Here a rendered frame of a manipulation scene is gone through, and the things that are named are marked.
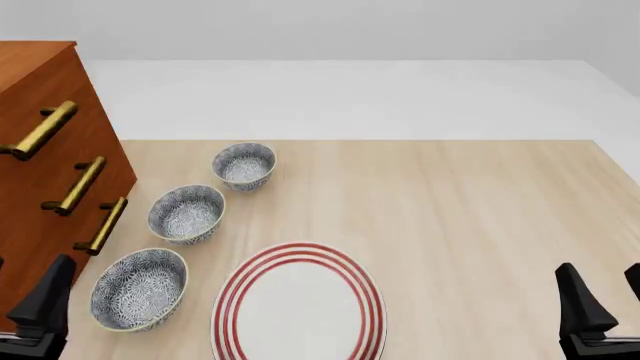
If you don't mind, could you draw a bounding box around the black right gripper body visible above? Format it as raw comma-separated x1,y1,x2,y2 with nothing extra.
560,328,640,360

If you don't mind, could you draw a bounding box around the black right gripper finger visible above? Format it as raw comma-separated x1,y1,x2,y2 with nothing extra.
554,261,620,337
623,262,640,303

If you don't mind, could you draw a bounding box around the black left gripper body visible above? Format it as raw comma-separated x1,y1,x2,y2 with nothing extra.
0,330,69,360

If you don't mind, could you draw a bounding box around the large patterned bowl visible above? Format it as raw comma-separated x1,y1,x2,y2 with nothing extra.
89,246,190,334

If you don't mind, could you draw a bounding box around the medium patterned bowl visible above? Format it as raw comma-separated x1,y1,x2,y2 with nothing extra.
146,183,227,248

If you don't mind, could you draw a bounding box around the small patterned bowl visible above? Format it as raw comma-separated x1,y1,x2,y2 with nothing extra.
211,141,278,192

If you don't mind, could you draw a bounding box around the white plate with red rings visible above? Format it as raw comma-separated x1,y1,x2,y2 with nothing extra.
209,240,388,360

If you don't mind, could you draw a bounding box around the wooden cabinet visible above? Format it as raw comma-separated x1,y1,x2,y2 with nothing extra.
0,39,139,335

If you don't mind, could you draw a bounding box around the short brass drawer handle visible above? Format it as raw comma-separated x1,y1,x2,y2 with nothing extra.
72,195,130,258

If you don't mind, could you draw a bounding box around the medium brass drawer handle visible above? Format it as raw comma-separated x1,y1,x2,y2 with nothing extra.
40,155,108,217

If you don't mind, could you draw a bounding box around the long brass drawer handle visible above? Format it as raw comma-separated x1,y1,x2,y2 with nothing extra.
0,99,80,163

